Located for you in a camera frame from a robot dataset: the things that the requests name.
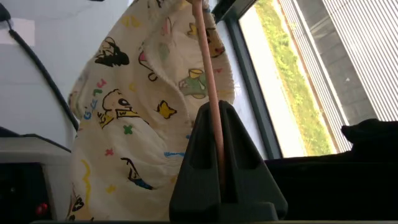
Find black garment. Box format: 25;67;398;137
264;118;398;222

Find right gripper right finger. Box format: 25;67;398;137
221;100;289;221

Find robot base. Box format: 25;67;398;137
0;126;73;223

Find black power adapter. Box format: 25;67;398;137
0;2;12;22

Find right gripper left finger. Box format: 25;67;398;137
169;101;223;221

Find pink clothes hanger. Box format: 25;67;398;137
191;0;226;189

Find cream printed garment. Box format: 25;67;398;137
66;0;236;222

